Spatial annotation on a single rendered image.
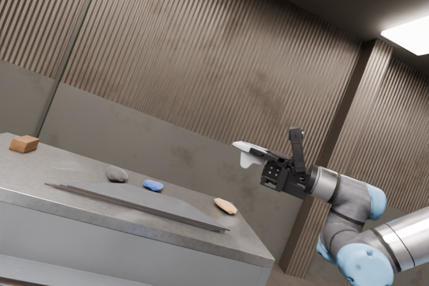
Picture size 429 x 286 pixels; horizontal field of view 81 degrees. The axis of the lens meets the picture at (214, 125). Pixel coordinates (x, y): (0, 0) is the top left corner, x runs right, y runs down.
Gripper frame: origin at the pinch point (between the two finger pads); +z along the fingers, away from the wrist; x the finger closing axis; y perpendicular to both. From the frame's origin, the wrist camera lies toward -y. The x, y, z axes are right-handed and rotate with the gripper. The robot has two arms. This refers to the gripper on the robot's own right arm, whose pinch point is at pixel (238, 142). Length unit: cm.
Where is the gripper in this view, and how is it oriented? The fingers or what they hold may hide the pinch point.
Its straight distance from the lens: 65.8
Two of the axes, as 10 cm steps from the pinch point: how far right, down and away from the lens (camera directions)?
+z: -9.1, -3.4, 2.3
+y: -3.2, 9.4, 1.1
